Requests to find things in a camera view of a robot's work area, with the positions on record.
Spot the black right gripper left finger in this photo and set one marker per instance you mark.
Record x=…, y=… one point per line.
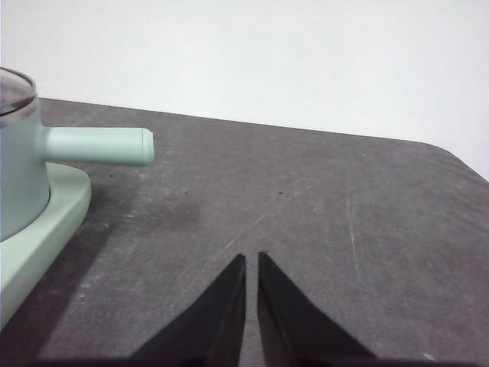
x=214, y=325

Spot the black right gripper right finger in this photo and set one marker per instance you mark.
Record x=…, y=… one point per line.
x=290, y=325

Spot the green breakfast machine base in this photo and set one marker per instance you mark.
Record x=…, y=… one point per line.
x=38, y=248

